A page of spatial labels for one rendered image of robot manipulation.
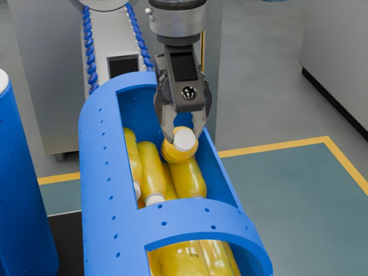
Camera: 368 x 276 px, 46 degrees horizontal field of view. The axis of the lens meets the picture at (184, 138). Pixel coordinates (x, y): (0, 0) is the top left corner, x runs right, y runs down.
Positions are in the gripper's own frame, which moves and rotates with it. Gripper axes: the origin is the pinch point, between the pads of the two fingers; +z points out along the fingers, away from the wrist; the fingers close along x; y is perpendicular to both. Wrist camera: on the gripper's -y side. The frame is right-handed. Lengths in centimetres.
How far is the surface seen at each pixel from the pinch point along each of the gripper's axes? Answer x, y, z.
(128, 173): 11.1, -10.1, -2.4
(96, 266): 17.4, -22.7, 2.5
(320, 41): -144, 202, 85
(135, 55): 2, 62, 12
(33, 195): 43, 56, 58
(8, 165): 46, 52, 40
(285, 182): -80, 105, 122
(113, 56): 9, 62, 12
